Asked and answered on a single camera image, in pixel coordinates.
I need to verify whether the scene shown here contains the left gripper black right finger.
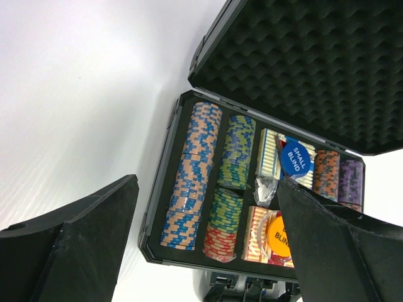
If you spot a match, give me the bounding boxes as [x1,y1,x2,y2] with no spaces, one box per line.
[277,177,402,301]

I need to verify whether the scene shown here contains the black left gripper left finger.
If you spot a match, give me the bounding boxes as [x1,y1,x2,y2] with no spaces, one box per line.
[1,174,139,301]

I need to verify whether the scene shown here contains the orange big blind button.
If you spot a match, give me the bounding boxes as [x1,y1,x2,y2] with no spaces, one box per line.
[267,216,291,258]

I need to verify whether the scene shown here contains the red playing card deck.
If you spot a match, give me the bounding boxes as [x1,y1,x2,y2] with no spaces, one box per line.
[241,206,294,268]

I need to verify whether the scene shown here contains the silver key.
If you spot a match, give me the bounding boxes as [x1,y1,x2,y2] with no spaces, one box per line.
[253,175,278,208]

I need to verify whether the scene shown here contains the blue small blind button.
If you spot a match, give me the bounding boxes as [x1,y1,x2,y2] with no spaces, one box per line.
[280,142,310,178]

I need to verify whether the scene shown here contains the black poker set case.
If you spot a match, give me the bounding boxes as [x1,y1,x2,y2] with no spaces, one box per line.
[138,0,403,302]

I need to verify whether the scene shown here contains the orange black lower chip stack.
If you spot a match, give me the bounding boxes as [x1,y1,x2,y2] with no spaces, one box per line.
[339,202,363,213]

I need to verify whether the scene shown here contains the orange black chip stack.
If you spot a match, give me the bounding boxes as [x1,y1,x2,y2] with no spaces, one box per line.
[339,202,363,213]
[313,150,340,202]

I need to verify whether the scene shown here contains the purple black chip stack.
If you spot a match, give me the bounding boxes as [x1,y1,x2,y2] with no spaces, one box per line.
[338,159,364,206]

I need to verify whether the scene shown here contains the blue playing card deck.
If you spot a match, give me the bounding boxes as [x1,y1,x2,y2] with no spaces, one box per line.
[256,128,316,189]

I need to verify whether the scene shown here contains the red yellow chip stack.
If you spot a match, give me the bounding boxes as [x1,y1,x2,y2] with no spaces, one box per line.
[202,223,237,263]

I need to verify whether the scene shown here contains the green yellow chip stack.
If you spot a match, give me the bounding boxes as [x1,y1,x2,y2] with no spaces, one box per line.
[208,187,243,233]

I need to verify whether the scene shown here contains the blue orange chip stack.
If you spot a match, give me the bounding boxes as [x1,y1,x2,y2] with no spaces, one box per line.
[160,102,222,250]

